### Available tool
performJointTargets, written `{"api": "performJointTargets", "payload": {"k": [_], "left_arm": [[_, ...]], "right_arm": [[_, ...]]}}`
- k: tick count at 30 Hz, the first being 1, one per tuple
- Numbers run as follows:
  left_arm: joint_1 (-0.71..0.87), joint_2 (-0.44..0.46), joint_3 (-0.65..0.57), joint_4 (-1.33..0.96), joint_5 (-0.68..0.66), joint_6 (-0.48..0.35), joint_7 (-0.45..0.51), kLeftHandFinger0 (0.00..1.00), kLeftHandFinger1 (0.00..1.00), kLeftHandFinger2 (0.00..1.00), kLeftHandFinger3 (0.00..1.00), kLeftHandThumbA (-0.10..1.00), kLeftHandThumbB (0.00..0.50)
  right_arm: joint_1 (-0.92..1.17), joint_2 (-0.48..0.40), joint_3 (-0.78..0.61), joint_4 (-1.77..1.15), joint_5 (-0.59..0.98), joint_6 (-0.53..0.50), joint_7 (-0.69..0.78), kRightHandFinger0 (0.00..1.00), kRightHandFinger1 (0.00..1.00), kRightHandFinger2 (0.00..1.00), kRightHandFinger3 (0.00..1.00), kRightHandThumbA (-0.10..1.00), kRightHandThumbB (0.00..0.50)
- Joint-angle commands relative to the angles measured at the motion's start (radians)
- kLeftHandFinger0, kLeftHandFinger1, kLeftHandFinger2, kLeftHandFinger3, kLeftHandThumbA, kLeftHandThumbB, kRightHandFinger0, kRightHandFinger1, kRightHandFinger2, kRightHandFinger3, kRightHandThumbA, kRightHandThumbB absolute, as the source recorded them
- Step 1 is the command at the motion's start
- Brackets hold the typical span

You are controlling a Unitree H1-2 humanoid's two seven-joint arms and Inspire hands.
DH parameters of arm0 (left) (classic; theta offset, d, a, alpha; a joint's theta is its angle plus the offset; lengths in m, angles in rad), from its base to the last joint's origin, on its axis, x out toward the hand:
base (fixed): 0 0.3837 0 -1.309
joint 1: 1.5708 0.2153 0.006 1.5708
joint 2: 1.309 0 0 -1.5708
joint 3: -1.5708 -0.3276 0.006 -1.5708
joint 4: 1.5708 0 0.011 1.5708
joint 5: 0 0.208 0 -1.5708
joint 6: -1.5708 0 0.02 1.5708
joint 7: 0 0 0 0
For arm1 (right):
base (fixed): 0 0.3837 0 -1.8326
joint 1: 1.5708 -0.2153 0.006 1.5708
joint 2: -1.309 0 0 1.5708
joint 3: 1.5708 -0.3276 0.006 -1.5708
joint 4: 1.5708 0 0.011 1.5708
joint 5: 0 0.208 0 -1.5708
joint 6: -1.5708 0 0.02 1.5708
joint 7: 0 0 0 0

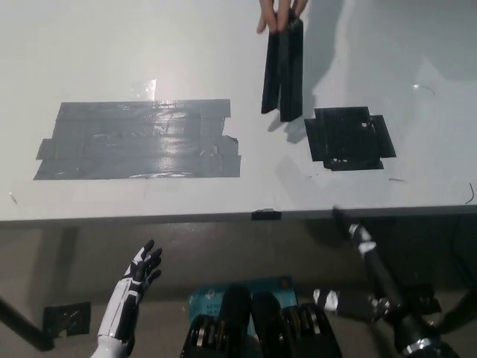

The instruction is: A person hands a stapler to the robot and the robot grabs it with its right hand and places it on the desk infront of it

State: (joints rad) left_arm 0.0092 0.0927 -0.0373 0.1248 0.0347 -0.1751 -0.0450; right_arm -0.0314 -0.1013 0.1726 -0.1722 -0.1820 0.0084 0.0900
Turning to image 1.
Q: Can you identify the person's bare hand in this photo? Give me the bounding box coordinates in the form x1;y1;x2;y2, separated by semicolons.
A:
256;0;310;36

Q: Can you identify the robot right hand white black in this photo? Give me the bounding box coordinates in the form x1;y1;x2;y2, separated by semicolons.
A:
312;207;406;322

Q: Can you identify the clear tape piece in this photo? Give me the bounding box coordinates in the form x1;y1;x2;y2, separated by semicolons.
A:
130;78;158;101

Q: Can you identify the large black tape patch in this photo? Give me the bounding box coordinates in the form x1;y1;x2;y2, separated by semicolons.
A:
303;107;397;172

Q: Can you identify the black rectangular box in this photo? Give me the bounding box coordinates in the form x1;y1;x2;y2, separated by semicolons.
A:
260;15;305;122

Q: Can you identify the grey duct tape patch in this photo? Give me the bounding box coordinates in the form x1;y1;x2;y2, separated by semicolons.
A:
33;98;242;182

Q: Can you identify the black floor tape patch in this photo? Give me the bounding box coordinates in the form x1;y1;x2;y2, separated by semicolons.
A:
400;284;444;318
42;301;92;339

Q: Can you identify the black table leg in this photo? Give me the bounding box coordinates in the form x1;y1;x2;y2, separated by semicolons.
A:
435;285;477;336
0;294;57;352

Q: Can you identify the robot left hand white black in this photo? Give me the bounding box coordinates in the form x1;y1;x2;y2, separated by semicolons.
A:
97;239;163;345

